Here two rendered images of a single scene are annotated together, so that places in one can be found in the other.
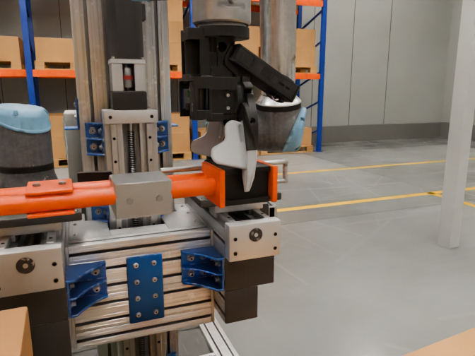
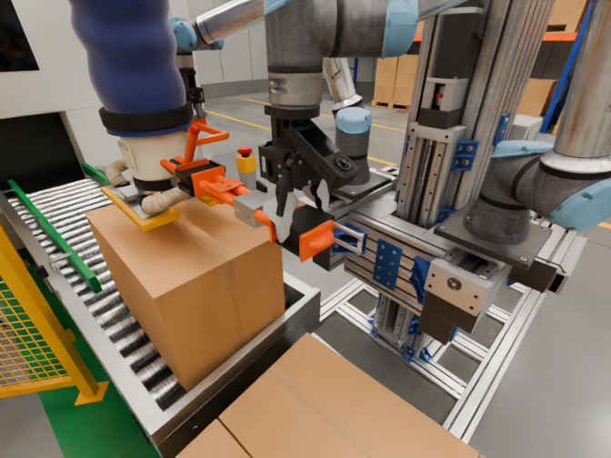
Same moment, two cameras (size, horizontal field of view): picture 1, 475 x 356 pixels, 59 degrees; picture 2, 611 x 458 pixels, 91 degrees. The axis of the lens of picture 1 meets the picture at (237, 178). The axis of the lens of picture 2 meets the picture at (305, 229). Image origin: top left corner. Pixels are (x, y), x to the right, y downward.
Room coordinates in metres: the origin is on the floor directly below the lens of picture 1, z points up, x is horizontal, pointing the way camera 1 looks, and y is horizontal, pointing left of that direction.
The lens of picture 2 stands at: (0.41, -0.42, 1.46)
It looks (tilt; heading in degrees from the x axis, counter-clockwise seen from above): 32 degrees down; 68
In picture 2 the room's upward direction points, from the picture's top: straight up
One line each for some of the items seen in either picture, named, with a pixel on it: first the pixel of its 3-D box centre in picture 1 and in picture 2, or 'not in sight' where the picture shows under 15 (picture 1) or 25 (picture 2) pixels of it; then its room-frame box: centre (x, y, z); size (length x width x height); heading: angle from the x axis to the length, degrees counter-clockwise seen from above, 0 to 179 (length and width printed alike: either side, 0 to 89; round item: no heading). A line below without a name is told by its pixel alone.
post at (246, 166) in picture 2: not in sight; (255, 243); (0.68, 0.99, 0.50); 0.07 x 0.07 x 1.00; 27
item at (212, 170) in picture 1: (238, 181); (300, 232); (0.57, 0.00, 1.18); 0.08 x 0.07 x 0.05; 113
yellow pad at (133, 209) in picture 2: not in sight; (135, 197); (0.25, 0.52, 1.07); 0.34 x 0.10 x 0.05; 113
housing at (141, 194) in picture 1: (140, 193); (255, 208); (0.52, 0.13, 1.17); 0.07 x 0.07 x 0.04; 23
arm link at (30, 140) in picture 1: (21, 133); (352, 130); (0.96, 0.49, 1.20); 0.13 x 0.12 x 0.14; 61
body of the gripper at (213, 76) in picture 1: (217, 76); (293, 145); (0.57, 0.03, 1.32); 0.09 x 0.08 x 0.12; 113
